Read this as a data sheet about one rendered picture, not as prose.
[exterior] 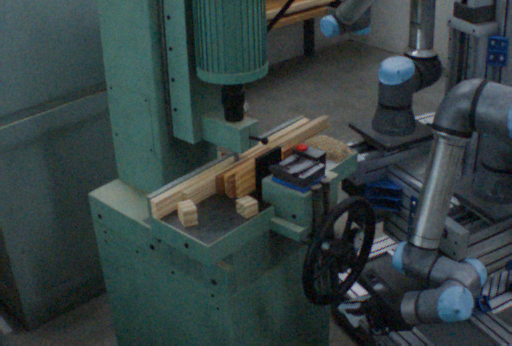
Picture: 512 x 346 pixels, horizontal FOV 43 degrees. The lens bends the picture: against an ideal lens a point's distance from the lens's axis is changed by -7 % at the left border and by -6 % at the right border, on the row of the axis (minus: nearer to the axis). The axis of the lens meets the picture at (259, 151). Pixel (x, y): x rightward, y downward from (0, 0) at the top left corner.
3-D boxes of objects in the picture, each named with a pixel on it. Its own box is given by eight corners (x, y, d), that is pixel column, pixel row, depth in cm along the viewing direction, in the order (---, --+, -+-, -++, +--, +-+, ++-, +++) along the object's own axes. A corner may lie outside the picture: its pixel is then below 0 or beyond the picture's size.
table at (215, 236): (239, 284, 153) (238, 263, 150) (150, 235, 171) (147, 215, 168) (385, 179, 193) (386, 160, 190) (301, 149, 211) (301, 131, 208)
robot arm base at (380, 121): (397, 114, 237) (398, 88, 233) (424, 130, 225) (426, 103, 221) (362, 123, 231) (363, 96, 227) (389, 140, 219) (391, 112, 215)
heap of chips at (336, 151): (336, 163, 189) (336, 151, 188) (296, 149, 198) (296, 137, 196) (354, 151, 195) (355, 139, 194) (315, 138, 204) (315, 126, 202)
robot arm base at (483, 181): (495, 172, 198) (500, 143, 193) (532, 194, 186) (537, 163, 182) (460, 186, 192) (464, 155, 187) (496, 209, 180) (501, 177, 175)
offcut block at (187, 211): (192, 215, 168) (190, 199, 166) (198, 223, 164) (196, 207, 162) (178, 218, 167) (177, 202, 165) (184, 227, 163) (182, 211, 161)
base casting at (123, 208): (228, 299, 168) (226, 270, 164) (91, 219, 202) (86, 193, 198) (335, 223, 197) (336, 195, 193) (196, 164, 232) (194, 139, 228)
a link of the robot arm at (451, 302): (480, 308, 141) (462, 329, 135) (440, 311, 149) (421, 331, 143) (469, 277, 140) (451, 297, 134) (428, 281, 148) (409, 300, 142)
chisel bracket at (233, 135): (241, 160, 175) (239, 129, 171) (202, 144, 183) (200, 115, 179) (260, 149, 179) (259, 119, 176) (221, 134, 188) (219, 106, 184)
